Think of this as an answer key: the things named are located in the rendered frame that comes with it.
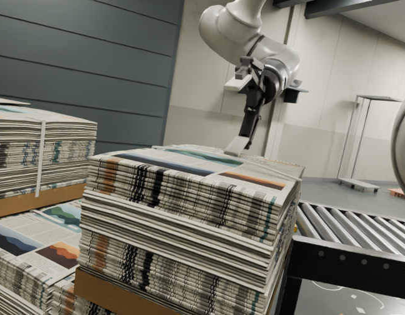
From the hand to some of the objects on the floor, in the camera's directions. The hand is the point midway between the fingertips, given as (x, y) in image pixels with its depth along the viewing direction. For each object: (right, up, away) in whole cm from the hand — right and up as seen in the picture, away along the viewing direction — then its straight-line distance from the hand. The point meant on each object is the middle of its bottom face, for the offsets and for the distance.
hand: (232, 120), depth 60 cm
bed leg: (+12, -110, +53) cm, 123 cm away
